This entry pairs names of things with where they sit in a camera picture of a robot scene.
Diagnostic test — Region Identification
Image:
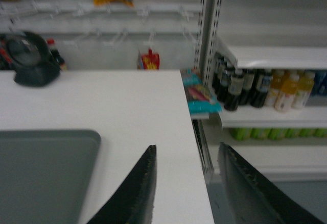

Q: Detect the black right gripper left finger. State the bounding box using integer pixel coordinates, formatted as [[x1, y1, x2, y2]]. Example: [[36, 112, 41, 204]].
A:
[[88, 145, 156, 223]]

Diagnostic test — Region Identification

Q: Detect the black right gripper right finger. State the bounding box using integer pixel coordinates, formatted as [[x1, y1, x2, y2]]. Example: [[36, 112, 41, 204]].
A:
[[218, 142, 323, 223]]

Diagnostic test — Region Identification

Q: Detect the grey rectangular serving tray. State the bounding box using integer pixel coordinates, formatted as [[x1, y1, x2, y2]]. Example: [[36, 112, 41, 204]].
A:
[[1, 130, 101, 223]]

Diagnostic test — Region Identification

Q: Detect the white checkout counter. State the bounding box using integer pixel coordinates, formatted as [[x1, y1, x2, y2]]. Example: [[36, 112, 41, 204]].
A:
[[1, 70, 214, 223]]

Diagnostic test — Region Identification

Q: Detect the yellow drink bottle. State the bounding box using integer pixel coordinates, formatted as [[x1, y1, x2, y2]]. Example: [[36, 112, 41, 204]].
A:
[[274, 73, 299, 112]]

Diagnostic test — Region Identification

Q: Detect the teal candy box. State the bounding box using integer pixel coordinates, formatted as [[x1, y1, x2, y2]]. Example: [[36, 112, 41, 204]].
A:
[[180, 68, 222, 114]]

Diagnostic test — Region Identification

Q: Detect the dark soy sauce bottle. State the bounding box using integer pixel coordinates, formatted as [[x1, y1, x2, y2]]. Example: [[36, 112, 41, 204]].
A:
[[224, 69, 244, 111]]

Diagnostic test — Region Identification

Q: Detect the red hanging snack packet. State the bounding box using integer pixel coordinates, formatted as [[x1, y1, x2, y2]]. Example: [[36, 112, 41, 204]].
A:
[[137, 48, 160, 70]]

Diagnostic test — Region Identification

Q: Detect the white metal shelf unit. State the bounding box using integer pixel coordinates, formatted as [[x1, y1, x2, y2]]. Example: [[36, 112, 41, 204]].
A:
[[198, 0, 326, 183]]

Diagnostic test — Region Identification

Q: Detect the black barcode scanner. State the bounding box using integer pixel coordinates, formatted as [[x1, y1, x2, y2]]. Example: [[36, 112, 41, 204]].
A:
[[4, 31, 60, 87]]

